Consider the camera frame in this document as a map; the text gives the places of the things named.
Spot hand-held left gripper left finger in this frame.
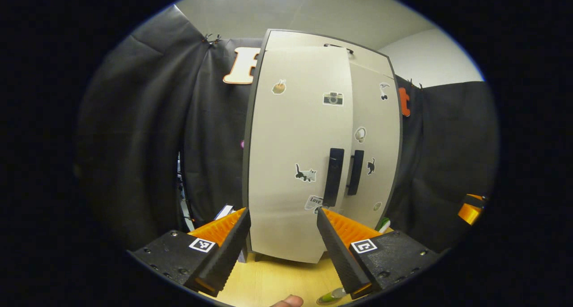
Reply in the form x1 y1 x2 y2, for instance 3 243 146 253
128 207 251 298

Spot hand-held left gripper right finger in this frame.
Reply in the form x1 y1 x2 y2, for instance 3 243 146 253
316 206 441 299

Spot green label bottle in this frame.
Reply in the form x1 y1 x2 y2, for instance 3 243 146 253
319 288 348 304

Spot white and grey cabinet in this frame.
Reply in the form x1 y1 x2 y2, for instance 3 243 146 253
242 29 403 264

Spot white cabinet door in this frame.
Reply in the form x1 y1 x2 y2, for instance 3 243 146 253
347 62 402 229
248 45 354 264

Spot white cabinet drawer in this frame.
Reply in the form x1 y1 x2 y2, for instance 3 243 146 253
264 30 395 79

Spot black backdrop cloth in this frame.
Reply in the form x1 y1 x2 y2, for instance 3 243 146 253
75 5 500 254

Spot black door handle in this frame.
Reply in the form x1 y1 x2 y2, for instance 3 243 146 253
323 148 345 208
347 150 364 196

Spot black drawer handle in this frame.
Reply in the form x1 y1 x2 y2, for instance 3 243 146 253
323 43 354 55

